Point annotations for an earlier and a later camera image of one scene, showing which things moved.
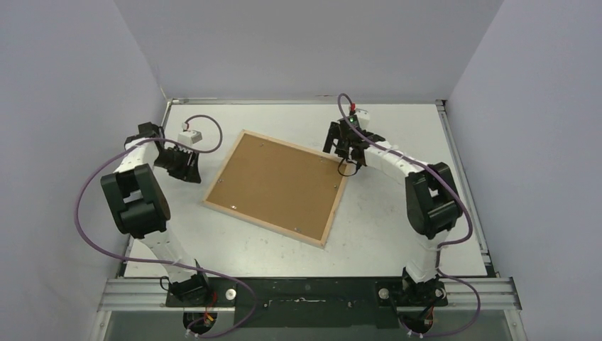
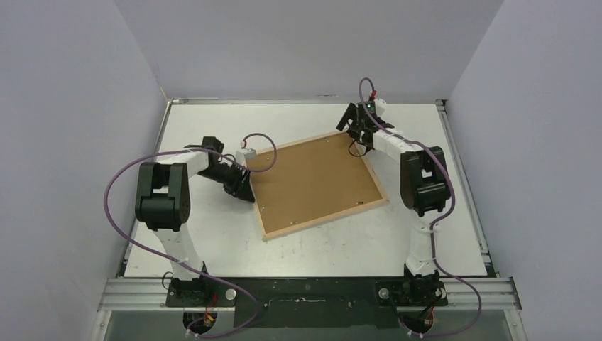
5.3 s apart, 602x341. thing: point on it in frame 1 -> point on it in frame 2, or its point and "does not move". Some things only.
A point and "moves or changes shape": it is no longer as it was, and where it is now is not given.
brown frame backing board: (296, 188) moves or changes shape
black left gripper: (189, 170) -> (240, 187)
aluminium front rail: (116, 295) does not move
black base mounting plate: (307, 302) does not move
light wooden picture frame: (227, 161) -> (303, 185)
